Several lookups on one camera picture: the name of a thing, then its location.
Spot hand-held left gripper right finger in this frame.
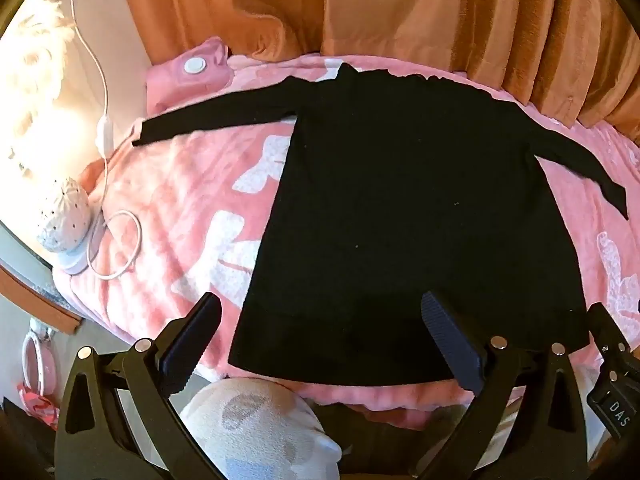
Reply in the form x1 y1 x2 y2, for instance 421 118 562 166
421 291 593 480

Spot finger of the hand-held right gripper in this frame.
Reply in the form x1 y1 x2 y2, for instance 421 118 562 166
586 302 632 361

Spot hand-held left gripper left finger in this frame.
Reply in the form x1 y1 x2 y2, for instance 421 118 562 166
54 292 223 480

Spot black long-sleeved sweater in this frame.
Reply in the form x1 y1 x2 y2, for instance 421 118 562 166
131 62 630 387

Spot person's leg white patterned pants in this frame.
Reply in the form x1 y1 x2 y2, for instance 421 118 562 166
177 377 346 480

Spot wooden bedside table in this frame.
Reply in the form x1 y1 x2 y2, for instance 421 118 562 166
0 220 88 333

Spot pink and red cloth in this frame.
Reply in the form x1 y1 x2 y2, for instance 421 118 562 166
17 382 58 429

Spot pink round hoop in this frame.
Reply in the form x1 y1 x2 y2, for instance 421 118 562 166
21 329 58 397

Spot pink printed blanket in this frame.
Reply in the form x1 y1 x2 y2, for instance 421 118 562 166
52 52 640 433

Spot white dotted cap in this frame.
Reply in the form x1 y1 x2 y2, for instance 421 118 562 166
39 176 94 276

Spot pink pillow with white button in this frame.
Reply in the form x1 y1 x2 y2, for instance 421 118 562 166
145 36 236 111

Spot white fluffy feather decoration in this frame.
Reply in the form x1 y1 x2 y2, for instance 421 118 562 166
0 0 76 173

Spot orange curtain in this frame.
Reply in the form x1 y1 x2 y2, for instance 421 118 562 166
115 0 640 133

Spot white power cable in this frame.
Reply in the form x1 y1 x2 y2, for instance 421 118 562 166
60 0 143 281

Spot white inline cable switch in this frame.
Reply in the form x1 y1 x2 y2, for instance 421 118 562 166
97 115 115 161

